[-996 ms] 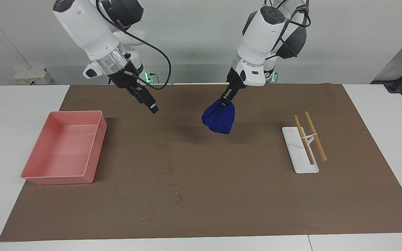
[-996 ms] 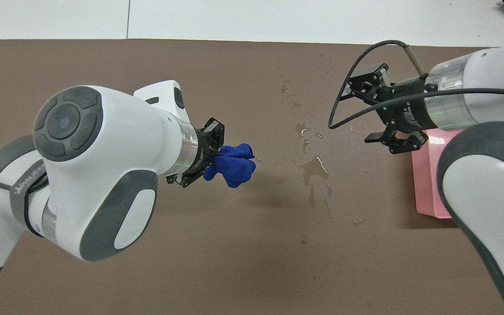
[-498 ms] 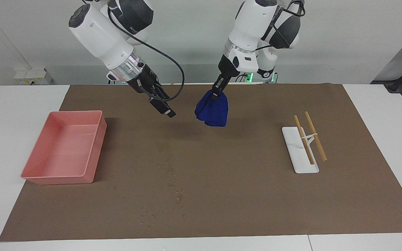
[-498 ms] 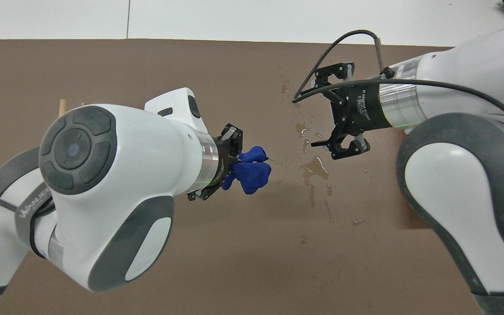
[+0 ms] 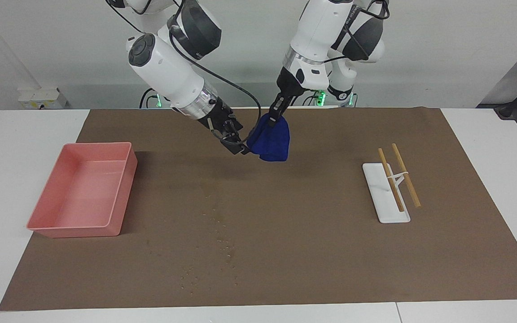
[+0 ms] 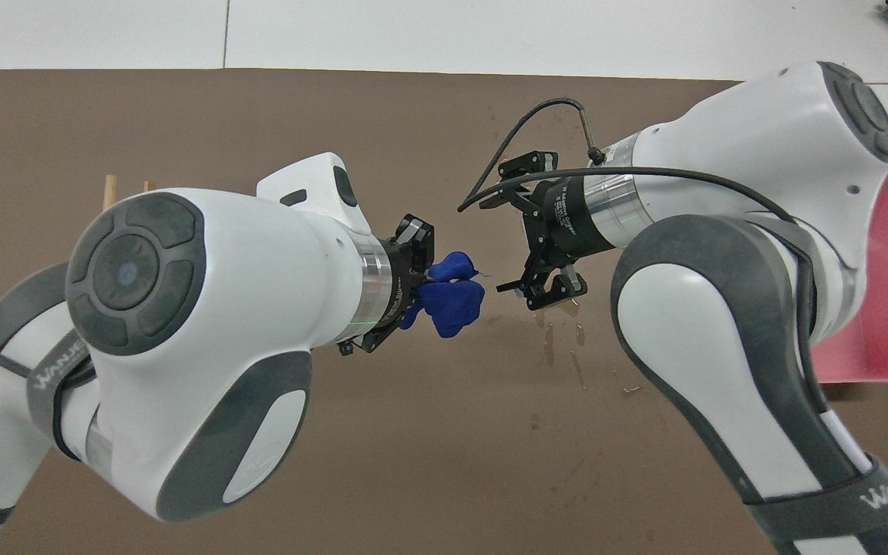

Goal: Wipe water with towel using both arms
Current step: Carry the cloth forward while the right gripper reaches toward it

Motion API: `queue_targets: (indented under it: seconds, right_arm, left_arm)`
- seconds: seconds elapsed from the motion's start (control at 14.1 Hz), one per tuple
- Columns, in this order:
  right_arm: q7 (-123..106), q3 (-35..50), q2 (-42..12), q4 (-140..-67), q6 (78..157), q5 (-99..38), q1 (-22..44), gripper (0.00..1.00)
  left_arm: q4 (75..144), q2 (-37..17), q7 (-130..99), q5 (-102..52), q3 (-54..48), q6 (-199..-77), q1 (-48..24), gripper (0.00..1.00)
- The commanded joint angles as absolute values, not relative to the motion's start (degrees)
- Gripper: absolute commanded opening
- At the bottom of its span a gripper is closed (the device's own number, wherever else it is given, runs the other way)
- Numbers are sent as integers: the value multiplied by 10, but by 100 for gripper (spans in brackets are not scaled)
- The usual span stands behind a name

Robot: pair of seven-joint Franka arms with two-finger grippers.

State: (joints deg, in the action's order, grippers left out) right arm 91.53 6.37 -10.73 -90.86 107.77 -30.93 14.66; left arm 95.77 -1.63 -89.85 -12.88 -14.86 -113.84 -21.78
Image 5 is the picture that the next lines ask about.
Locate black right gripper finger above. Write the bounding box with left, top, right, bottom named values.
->
left=219, top=137, right=245, bottom=156
left=233, top=132, right=253, bottom=153

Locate blue towel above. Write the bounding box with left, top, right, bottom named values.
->
left=246, top=112, right=291, bottom=163

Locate spilled water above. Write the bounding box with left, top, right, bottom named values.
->
left=179, top=177, right=241, bottom=296

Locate white towel rack base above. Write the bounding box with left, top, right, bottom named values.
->
left=362, top=162, right=411, bottom=224

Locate brown table mat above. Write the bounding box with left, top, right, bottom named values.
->
left=0, top=107, right=517, bottom=311

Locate wooden rack rod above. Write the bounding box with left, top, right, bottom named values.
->
left=377, top=148, right=405, bottom=213
left=391, top=143, right=421, bottom=209

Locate pink plastic bin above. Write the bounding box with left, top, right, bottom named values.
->
left=26, top=142, right=138, bottom=238

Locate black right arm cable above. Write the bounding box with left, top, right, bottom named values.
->
left=168, top=11, right=262, bottom=135

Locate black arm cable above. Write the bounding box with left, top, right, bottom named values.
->
left=168, top=11, right=262, bottom=135
left=325, top=0, right=390, bottom=64

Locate black right base cable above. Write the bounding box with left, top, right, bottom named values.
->
left=139, top=88, right=158, bottom=109

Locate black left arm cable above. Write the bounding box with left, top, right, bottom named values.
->
left=325, top=0, right=390, bottom=64

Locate white wall outlet box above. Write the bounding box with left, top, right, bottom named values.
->
left=18, top=87, right=68, bottom=110

